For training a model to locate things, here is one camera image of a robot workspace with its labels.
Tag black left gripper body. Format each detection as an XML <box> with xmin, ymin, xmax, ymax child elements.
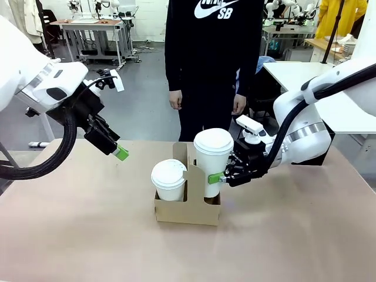
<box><xmin>46</xmin><ymin>87</ymin><xmax>115</xmax><ymax>139</ymax></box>

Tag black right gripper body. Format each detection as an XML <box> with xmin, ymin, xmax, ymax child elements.
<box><xmin>233</xmin><ymin>137</ymin><xmax>276</xmax><ymax>178</ymax></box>

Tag tall white paper cup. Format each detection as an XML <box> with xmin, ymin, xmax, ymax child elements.
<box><xmin>194</xmin><ymin>150</ymin><xmax>231</xmax><ymax>199</ymax></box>

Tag white lid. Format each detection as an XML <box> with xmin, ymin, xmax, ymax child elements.
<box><xmin>150</xmin><ymin>158</ymin><xmax>188</xmax><ymax>189</ymax></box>
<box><xmin>193</xmin><ymin>127</ymin><xmax>235</xmax><ymax>157</ymax></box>

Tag brown cardboard cup carrier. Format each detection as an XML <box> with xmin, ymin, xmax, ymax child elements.
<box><xmin>154</xmin><ymin>141</ymin><xmax>222</xmax><ymax>227</ymax></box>

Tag short white paper cup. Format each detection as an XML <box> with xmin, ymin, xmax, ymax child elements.
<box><xmin>155</xmin><ymin>184</ymin><xmax>186</xmax><ymax>203</ymax></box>

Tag person's right forearm black sleeve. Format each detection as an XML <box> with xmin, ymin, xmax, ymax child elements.
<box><xmin>164</xmin><ymin>43</ymin><xmax>184</xmax><ymax>93</ymax></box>

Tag person's left forearm black sleeve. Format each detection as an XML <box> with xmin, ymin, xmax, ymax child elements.
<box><xmin>234</xmin><ymin>43</ymin><xmax>263</xmax><ymax>98</ymax></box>

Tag person's left hand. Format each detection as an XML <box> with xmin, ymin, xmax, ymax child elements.
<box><xmin>231</xmin><ymin>93</ymin><xmax>247</xmax><ymax>116</ymax></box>

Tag person's right hand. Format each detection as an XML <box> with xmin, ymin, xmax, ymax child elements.
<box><xmin>169</xmin><ymin>89</ymin><xmax>184</xmax><ymax>111</ymax></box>

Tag black chair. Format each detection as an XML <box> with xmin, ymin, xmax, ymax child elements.
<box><xmin>246</xmin><ymin>72</ymin><xmax>283</xmax><ymax>119</ymax></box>

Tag black open box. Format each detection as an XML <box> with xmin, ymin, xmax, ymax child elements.
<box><xmin>289</xmin><ymin>129</ymin><xmax>337</xmax><ymax>166</ymax></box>

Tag grey background workbench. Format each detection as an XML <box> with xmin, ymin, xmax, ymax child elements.
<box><xmin>49</xmin><ymin>18</ymin><xmax>136</xmax><ymax>71</ymax></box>

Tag black coat rack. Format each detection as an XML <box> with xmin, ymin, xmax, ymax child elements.
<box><xmin>36</xmin><ymin>0</ymin><xmax>57</xmax><ymax>61</ymax></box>

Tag large white table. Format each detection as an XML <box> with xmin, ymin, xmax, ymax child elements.
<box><xmin>262</xmin><ymin>61</ymin><xmax>376</xmax><ymax>135</ymax></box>

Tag person in black hoodie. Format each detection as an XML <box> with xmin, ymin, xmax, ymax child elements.
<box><xmin>164</xmin><ymin>0</ymin><xmax>263</xmax><ymax>143</ymax></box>

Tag blue jacket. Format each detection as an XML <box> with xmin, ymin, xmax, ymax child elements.
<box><xmin>234</xmin><ymin>56</ymin><xmax>277</xmax><ymax>89</ymax></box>

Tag background robot on workbench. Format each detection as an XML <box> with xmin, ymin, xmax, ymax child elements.
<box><xmin>66</xmin><ymin>0</ymin><xmax>122</xmax><ymax>23</ymax></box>

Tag cream hanging coat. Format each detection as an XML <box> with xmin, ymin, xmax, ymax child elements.
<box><xmin>24</xmin><ymin>0</ymin><xmax>45</xmax><ymax>45</ymax></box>

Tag wooden background table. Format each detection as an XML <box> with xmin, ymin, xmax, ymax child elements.
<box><xmin>304</xmin><ymin>37</ymin><xmax>358</xmax><ymax>64</ymax></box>

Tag black stand pole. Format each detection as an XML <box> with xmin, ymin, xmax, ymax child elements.
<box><xmin>321</xmin><ymin>0</ymin><xmax>346</xmax><ymax>65</ymax></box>

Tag stack of white bowls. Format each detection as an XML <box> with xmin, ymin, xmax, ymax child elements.
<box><xmin>341</xmin><ymin>33</ymin><xmax>360</xmax><ymax>58</ymax></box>

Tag background white robot arms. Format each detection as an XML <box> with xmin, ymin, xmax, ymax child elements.
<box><xmin>262</xmin><ymin>0</ymin><xmax>318</xmax><ymax>25</ymax></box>

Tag person in yellow coat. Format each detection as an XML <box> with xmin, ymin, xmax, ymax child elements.
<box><xmin>314</xmin><ymin>0</ymin><xmax>368</xmax><ymax>41</ymax></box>

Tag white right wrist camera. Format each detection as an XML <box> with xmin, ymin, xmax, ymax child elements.
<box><xmin>235</xmin><ymin>115</ymin><xmax>267</xmax><ymax>145</ymax></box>

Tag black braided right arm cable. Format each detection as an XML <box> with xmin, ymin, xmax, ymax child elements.
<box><xmin>265</xmin><ymin>62</ymin><xmax>376</xmax><ymax>174</ymax></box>

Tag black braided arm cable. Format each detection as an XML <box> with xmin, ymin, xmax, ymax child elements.
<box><xmin>265</xmin><ymin>62</ymin><xmax>376</xmax><ymax>174</ymax></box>
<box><xmin>0</xmin><ymin>108</ymin><xmax>78</xmax><ymax>181</ymax></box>

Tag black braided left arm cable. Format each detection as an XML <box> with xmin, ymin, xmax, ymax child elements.
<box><xmin>0</xmin><ymin>108</ymin><xmax>78</xmax><ymax>181</ymax></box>

